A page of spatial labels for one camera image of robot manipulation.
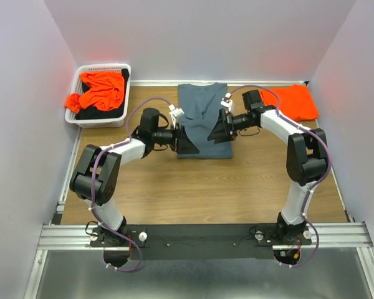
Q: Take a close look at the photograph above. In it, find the folded orange t shirt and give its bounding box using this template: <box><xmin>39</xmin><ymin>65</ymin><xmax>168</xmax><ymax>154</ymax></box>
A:
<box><xmin>271</xmin><ymin>85</ymin><xmax>319</xmax><ymax>122</ymax></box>

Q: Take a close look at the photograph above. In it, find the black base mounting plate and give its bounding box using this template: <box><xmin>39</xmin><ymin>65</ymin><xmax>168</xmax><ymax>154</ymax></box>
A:
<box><xmin>87</xmin><ymin>223</ymin><xmax>312</xmax><ymax>267</ymax></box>

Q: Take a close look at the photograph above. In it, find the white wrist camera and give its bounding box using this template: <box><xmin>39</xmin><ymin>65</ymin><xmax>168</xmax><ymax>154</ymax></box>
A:
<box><xmin>168</xmin><ymin>104</ymin><xmax>184</xmax><ymax>128</ymax></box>
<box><xmin>221</xmin><ymin>93</ymin><xmax>235</xmax><ymax>114</ymax></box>

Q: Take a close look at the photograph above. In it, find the blue grey t shirt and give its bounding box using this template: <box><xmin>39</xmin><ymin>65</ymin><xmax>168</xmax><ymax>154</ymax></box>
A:
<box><xmin>177</xmin><ymin>83</ymin><xmax>233</xmax><ymax>159</ymax></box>

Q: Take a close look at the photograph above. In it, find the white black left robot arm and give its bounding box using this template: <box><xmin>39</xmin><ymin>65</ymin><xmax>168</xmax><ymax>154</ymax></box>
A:
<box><xmin>69</xmin><ymin>105</ymin><xmax>199</xmax><ymax>246</ymax></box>

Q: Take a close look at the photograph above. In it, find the white plastic laundry basket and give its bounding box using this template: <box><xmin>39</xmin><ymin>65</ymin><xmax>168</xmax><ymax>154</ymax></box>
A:
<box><xmin>65</xmin><ymin>63</ymin><xmax>132</xmax><ymax>128</ymax></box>

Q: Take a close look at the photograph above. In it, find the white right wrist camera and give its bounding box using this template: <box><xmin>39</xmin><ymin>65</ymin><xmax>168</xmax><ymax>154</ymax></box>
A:
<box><xmin>221</xmin><ymin>93</ymin><xmax>235</xmax><ymax>114</ymax></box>

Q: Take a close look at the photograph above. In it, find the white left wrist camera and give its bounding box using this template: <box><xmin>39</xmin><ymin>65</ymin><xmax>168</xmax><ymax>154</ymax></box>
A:
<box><xmin>168</xmin><ymin>104</ymin><xmax>184</xmax><ymax>128</ymax></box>

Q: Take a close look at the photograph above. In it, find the crumpled orange t shirt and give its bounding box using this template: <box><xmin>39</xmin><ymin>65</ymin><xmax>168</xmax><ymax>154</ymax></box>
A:
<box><xmin>65</xmin><ymin>71</ymin><xmax>126</xmax><ymax>113</ymax></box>

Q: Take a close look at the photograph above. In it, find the black t shirt in basket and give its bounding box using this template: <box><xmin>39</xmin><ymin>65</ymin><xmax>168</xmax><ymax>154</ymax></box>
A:
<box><xmin>74</xmin><ymin>69</ymin><xmax>130</xmax><ymax>120</ymax></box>

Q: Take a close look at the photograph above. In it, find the aluminium extrusion rail frame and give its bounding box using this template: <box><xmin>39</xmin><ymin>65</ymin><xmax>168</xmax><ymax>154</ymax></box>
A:
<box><xmin>26</xmin><ymin>131</ymin><xmax>374</xmax><ymax>298</ymax></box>

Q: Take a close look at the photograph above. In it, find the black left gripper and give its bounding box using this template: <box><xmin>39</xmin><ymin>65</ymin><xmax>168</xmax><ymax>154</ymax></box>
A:
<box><xmin>151</xmin><ymin>122</ymin><xmax>199</xmax><ymax>153</ymax></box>

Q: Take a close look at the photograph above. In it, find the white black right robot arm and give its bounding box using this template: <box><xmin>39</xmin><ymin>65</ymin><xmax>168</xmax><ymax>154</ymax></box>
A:
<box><xmin>208</xmin><ymin>90</ymin><xmax>331</xmax><ymax>244</ymax></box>

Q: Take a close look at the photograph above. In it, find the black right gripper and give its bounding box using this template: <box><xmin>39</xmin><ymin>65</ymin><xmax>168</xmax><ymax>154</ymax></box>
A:
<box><xmin>207</xmin><ymin>108</ymin><xmax>255</xmax><ymax>145</ymax></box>

